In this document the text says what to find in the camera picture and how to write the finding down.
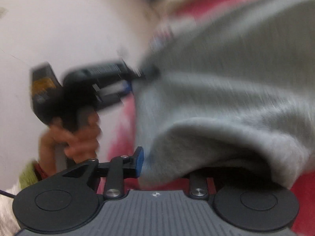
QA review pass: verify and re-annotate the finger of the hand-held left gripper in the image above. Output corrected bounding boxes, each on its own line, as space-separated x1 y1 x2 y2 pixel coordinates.
94 81 134 107
124 64 161 81

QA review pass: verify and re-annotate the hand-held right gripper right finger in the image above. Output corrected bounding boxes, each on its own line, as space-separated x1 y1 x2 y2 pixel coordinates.
188 172 210 200

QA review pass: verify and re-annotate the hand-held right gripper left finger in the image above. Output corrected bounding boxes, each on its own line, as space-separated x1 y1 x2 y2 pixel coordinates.
61 146 145 200

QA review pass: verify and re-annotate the grey sweatshirt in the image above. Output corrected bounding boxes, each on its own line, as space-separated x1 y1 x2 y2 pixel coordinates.
134 0 315 190

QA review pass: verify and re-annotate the person's left hand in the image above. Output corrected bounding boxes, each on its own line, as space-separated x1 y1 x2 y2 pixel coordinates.
39 114 103 173

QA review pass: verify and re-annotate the pink floral blanket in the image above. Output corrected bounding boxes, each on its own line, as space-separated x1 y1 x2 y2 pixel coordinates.
96 0 315 236

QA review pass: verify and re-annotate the black cable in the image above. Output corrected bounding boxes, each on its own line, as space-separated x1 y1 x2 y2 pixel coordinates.
0 189 16 199

